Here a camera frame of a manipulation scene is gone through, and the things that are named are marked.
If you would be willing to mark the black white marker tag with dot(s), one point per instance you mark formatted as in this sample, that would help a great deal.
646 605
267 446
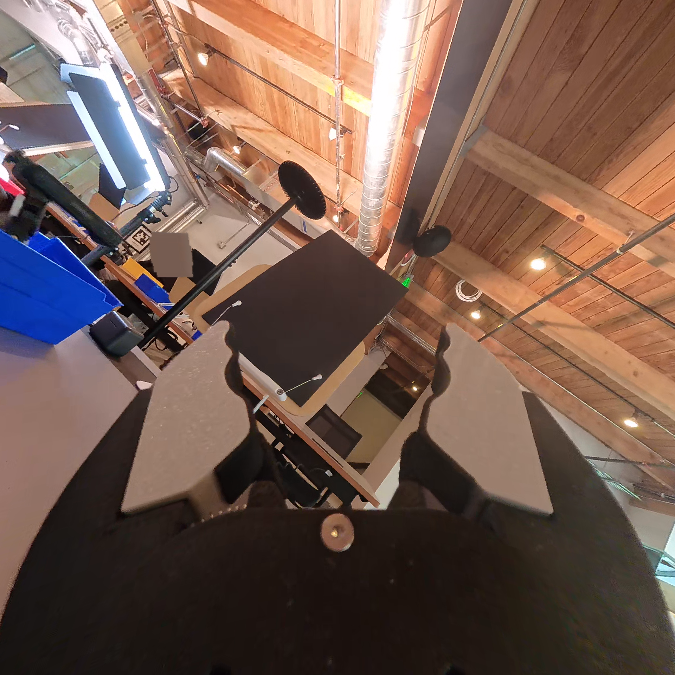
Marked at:
140 238

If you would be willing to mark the black light stand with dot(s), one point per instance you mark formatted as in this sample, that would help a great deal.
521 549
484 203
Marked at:
153 208

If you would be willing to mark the yellow storage bin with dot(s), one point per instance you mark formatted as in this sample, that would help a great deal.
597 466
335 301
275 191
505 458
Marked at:
138 271

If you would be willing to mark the blue plastic bin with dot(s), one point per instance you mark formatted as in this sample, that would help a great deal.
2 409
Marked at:
37 295

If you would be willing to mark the small grey box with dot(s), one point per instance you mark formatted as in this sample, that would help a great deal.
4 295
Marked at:
113 335

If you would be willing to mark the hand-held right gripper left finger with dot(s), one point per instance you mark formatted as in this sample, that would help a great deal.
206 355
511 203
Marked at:
184 422

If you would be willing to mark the small blue storage bin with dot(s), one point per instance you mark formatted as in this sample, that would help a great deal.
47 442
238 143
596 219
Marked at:
155 290

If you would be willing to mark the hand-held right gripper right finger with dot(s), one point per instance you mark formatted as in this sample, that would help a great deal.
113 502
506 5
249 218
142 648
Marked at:
485 422

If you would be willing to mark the green exit sign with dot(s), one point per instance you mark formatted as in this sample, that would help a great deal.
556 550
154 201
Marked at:
406 282

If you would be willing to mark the black dome speaker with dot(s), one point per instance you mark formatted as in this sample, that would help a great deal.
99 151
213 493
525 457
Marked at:
432 241

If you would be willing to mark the silver ceiling duct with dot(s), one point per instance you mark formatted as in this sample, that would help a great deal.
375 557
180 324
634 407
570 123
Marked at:
390 132

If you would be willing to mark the LED light panel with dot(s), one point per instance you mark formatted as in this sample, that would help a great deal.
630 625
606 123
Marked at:
105 121

